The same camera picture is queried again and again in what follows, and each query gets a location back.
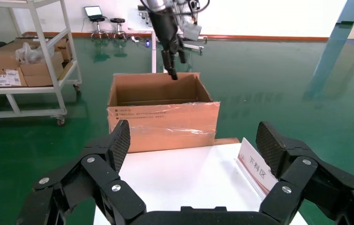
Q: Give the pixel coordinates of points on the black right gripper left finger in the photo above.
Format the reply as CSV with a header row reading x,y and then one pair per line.
x,y
102,177

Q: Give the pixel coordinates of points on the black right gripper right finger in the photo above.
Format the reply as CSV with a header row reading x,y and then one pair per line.
x,y
313,186

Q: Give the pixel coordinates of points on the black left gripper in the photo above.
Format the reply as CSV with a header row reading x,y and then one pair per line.
x,y
166,31

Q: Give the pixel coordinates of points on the large cardboard box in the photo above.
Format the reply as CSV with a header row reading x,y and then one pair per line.
x,y
164,127

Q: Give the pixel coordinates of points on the flat brown cardboard box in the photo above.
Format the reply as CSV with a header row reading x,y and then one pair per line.
x,y
37,81

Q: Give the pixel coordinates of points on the plain brown cardboard box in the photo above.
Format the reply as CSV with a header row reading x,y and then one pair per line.
x,y
56,63

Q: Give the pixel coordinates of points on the cardboard box with white label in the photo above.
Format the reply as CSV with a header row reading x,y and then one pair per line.
x,y
6,77

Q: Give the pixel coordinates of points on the wide brown cardboard box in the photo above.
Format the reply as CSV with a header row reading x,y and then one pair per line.
x,y
0,56

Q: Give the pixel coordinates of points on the acrylic sign with red print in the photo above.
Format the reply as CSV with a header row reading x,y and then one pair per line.
x,y
254,167

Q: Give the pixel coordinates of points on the black round stool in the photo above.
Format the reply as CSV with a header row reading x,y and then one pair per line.
x,y
98,20
118,20

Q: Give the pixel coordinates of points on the open laptop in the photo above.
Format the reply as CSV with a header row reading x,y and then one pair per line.
x,y
93,11

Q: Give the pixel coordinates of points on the white metal shelf cart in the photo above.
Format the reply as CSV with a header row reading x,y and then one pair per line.
x,y
25,90

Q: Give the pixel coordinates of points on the white plastic bag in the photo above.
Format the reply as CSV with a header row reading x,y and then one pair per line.
x,y
29,52

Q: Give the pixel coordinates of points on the blue pillar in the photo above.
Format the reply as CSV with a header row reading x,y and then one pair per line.
x,y
352,11

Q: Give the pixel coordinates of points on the silver aluminium rail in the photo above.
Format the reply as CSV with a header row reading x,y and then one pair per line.
x,y
195,46

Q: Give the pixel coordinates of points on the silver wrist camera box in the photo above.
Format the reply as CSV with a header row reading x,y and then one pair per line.
x,y
192,31

